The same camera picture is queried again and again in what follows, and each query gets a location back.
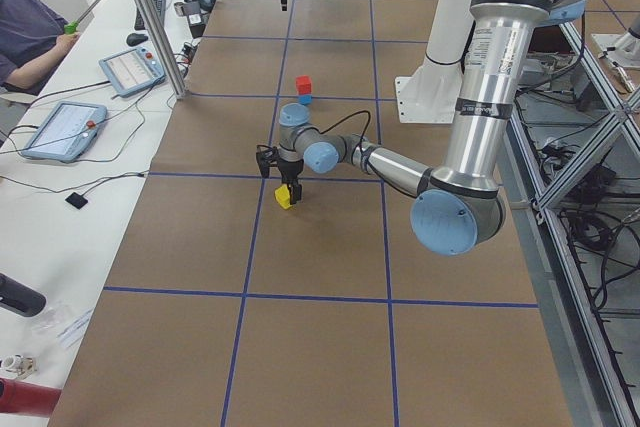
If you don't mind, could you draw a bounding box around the yellow block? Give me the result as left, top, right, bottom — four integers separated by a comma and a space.
274, 184, 294, 210

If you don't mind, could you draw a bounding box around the blue block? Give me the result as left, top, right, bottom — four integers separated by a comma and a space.
298, 94, 313, 105

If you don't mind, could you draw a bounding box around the red block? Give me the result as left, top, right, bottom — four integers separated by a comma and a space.
295, 75, 312, 96

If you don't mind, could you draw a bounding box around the black keyboard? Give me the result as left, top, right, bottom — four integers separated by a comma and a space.
134, 0, 167, 31

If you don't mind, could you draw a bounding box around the black computer mouse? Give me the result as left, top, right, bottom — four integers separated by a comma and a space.
125, 33, 148, 47

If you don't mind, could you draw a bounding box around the upper teach pendant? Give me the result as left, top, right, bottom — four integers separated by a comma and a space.
98, 47, 165, 98

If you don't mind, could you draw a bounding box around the teach pendant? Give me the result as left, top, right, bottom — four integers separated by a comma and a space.
20, 101, 108, 163
98, 47, 165, 98

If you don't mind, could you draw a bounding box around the small black square pad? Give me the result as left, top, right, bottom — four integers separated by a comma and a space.
65, 192, 88, 210

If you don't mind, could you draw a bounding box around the lower teach pendant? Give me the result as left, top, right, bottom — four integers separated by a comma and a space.
20, 101, 108, 163

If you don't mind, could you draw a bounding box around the seated person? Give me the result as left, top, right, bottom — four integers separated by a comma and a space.
1, 0, 79, 95

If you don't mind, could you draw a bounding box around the black bottle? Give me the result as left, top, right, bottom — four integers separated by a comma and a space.
1, 274, 46, 317

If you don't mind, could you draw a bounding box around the red bottle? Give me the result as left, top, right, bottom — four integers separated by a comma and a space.
1, 378, 62, 417

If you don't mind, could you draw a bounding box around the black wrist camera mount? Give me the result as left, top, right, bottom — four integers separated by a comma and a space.
255, 144, 279, 179

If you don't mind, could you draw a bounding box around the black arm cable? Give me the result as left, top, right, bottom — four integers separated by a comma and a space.
317, 110, 373, 148

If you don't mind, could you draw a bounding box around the aluminium frame post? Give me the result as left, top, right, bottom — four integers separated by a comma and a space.
134, 0, 187, 99

